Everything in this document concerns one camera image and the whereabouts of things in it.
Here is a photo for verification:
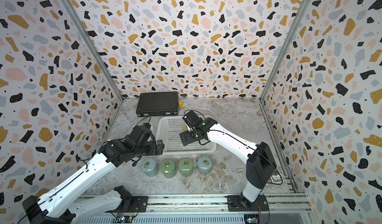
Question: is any white plastic basket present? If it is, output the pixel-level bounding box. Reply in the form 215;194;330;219
156;116;216;155

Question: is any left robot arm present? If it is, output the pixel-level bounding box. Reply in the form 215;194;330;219
22;123;165;224

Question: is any blue tea canister back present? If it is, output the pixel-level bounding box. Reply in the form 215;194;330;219
140;157;159;177

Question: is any yellow-green tea canister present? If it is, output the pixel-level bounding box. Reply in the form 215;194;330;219
182;123;190;132

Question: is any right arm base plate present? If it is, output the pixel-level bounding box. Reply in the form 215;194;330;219
227;194;269;212

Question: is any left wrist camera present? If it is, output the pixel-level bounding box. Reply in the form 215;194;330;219
142;122;151;129

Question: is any aluminium front rail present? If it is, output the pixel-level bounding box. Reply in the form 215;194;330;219
59;193;314;224

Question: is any black briefcase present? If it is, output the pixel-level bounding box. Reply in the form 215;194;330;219
136;92;179;117

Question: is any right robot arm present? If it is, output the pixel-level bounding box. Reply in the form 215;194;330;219
180;110;277;209

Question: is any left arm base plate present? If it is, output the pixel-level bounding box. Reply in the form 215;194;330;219
112;196;149;213

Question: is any green tea canister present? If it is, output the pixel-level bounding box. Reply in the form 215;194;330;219
160;159;177;179
178;158;194;177

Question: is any blue tea canister front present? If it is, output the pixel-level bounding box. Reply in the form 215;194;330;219
197;156;213;175

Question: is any blue tea canister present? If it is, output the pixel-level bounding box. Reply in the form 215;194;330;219
197;156;213;175
140;157;159;177

